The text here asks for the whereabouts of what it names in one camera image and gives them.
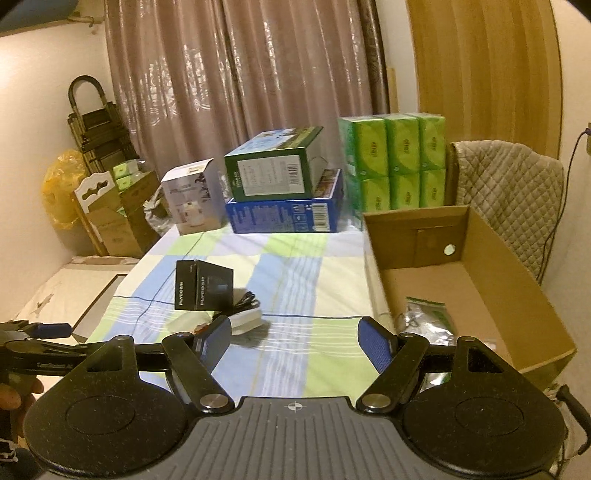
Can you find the flat cardboard sheet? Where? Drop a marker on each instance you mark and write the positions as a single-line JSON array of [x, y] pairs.
[[46, 295]]

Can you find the light wooden slat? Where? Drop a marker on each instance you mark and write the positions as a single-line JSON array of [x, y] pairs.
[[392, 90]]

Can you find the crumpled clear plastic bag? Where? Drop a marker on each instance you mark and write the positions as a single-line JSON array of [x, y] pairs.
[[157, 214]]

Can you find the dark green carton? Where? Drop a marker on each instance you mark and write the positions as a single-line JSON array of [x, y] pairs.
[[268, 173]]

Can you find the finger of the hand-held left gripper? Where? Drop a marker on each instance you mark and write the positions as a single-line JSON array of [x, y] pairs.
[[51, 330], [148, 357]]

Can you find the blue carton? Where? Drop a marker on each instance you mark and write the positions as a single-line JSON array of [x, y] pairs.
[[277, 217]]

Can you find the white cut-out cardboard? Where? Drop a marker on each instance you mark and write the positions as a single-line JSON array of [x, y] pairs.
[[90, 198]]

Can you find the person's left hand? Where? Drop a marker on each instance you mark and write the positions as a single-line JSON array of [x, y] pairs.
[[18, 394]]

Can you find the silver green snack bag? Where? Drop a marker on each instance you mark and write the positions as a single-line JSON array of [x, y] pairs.
[[431, 318]]

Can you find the brown carton of tissue packs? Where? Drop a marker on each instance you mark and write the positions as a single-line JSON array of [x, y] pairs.
[[124, 221]]

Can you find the brown cardboard box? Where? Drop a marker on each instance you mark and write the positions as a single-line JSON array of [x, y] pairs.
[[508, 286]]

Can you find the brown patterned curtain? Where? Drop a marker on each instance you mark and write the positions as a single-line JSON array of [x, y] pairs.
[[240, 74]]

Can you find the checked bed sheet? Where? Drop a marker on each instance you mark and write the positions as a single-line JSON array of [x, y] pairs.
[[295, 277]]

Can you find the wall socket with plug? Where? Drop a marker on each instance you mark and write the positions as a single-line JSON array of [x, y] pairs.
[[588, 138]]

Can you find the chair with quilted cover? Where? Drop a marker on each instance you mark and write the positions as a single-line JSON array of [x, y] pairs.
[[517, 194]]

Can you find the folded black step ladder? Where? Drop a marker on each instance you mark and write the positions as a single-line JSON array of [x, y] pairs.
[[90, 124]]

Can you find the white charger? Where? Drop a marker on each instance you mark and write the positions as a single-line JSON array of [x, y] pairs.
[[247, 321]]

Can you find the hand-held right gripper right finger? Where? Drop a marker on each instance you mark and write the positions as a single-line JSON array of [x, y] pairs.
[[374, 341]]

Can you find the wooden door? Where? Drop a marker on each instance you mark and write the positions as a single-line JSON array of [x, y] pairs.
[[485, 60]]

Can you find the yellow plastic bag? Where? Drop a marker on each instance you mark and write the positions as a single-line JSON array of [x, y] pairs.
[[62, 194]]

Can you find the white product box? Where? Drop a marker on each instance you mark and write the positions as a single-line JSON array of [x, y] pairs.
[[191, 198]]

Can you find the stack of green tissue packs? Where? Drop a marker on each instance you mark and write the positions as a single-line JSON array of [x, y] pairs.
[[397, 157]]

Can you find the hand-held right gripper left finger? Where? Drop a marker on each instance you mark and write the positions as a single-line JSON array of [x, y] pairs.
[[214, 337]]

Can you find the small black product box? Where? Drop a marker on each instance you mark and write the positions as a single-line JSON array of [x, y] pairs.
[[205, 286]]

